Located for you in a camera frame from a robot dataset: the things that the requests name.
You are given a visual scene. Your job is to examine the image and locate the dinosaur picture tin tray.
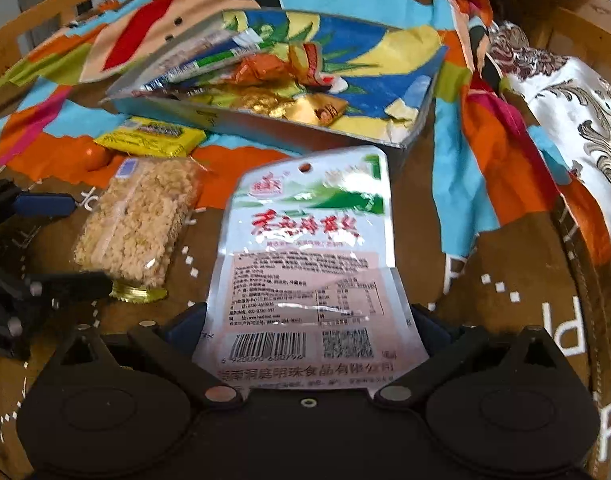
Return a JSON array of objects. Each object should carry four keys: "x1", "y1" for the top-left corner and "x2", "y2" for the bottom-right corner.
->
[{"x1": 100, "y1": 7, "x2": 450, "y2": 150}]

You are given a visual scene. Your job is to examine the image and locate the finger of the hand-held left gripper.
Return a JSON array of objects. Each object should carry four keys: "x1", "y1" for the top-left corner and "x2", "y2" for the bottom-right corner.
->
[
  {"x1": 16, "y1": 271, "x2": 113, "y2": 307},
  {"x1": 0, "y1": 180, "x2": 78, "y2": 222}
]

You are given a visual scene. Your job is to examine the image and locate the green sausage stick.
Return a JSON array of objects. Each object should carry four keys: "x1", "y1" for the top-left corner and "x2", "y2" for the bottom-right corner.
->
[{"x1": 150, "y1": 44, "x2": 267, "y2": 86}]

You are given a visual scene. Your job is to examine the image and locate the white green snack packet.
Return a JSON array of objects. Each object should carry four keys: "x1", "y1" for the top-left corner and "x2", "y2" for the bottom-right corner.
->
[{"x1": 192, "y1": 146, "x2": 431, "y2": 392}]

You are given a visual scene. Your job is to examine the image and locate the gold foil snack packet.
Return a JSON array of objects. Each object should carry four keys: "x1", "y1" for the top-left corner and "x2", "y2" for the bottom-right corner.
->
[{"x1": 206, "y1": 82, "x2": 350, "y2": 129}]

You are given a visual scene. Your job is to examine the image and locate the yellow snack packet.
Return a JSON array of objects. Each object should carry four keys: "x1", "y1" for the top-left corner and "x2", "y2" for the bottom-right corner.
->
[{"x1": 93, "y1": 116, "x2": 207, "y2": 157}]

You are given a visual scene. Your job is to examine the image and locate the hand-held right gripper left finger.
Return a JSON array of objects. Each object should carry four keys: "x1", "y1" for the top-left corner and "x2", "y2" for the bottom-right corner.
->
[{"x1": 48, "y1": 302, "x2": 242, "y2": 406}]

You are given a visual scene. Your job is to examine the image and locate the red snack packet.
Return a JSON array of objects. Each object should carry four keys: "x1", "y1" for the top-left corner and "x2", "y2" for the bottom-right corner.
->
[{"x1": 288, "y1": 41, "x2": 337, "y2": 94}]

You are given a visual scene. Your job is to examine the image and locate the gold foil coin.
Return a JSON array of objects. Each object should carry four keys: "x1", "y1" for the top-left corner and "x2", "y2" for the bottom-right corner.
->
[{"x1": 110, "y1": 280, "x2": 168, "y2": 305}]

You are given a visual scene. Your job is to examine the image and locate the clear rice cracker packet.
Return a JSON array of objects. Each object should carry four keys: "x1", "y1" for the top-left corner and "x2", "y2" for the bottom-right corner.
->
[{"x1": 73, "y1": 156, "x2": 206, "y2": 291}]

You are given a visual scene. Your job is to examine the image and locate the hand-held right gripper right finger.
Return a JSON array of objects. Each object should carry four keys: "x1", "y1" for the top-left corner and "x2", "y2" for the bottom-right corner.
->
[{"x1": 373, "y1": 304, "x2": 569, "y2": 406}]

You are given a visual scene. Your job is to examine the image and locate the wooden bed rail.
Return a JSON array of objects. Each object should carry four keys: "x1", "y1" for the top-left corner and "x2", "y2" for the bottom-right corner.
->
[
  {"x1": 485, "y1": 0, "x2": 611, "y2": 68},
  {"x1": 0, "y1": 0, "x2": 124, "y2": 96}
]

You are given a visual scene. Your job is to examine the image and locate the colourful printed blanket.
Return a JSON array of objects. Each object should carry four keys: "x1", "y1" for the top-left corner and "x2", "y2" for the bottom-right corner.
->
[{"x1": 0, "y1": 0, "x2": 611, "y2": 480}]

